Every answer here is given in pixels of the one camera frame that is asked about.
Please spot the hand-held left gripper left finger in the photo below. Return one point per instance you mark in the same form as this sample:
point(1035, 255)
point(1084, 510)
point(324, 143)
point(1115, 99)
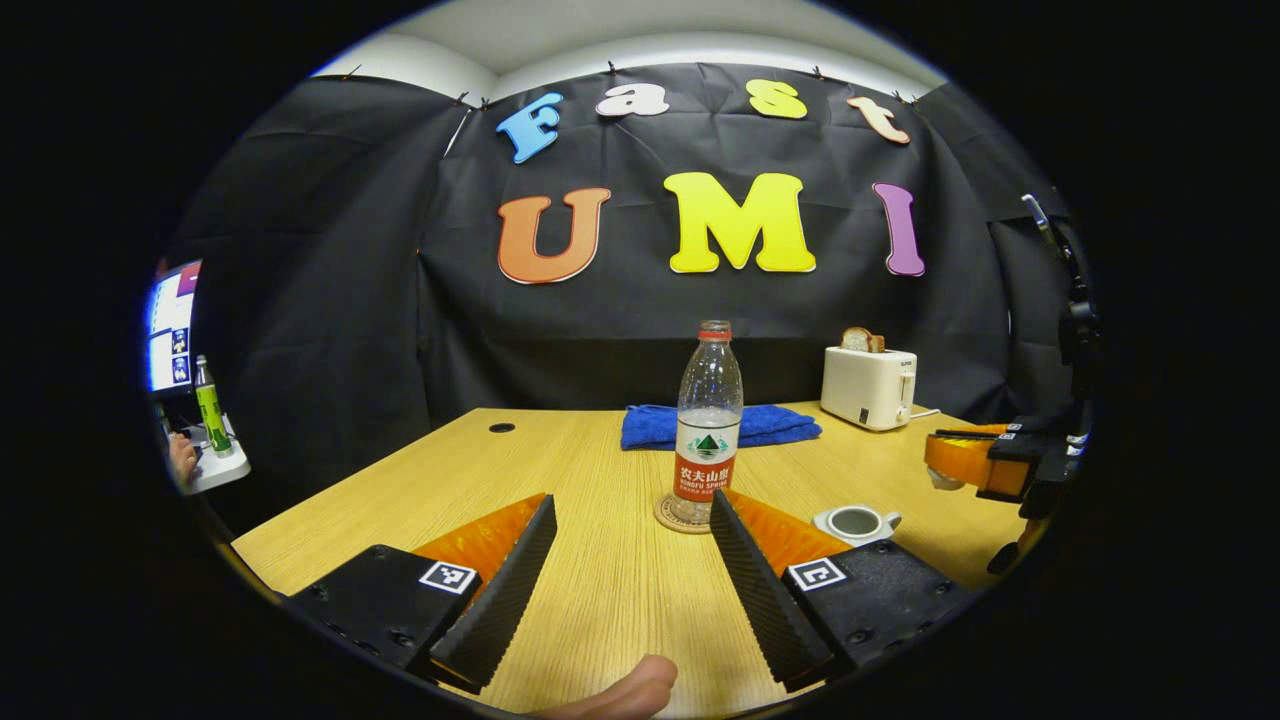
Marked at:
point(500, 600)

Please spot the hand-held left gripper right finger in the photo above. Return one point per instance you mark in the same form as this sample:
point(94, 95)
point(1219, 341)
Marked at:
point(765, 600)

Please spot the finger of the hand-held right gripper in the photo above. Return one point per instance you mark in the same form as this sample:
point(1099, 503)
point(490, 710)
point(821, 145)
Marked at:
point(975, 465)
point(985, 431)

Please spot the white teacup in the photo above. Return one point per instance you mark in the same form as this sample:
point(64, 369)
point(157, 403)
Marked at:
point(855, 523)

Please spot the round wooden coaster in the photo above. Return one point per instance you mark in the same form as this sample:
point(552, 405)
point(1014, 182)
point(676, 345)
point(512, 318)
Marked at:
point(675, 522)

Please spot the clear plastic water bottle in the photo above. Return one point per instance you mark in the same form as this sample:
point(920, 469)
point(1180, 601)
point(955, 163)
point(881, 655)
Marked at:
point(708, 440)

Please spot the green drink bottle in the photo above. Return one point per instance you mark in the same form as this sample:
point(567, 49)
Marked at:
point(210, 410)

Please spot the white toaster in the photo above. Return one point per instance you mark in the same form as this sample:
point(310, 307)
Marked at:
point(865, 388)

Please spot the toasted bread slice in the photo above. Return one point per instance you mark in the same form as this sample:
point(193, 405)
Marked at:
point(860, 340)

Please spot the blue folded towel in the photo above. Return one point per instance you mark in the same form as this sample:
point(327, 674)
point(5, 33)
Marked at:
point(650, 428)

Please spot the white side desk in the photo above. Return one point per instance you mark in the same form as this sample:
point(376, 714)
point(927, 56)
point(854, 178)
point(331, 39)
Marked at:
point(220, 468)

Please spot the computer monitor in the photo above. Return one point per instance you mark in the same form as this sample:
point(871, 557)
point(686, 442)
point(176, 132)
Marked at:
point(172, 325)

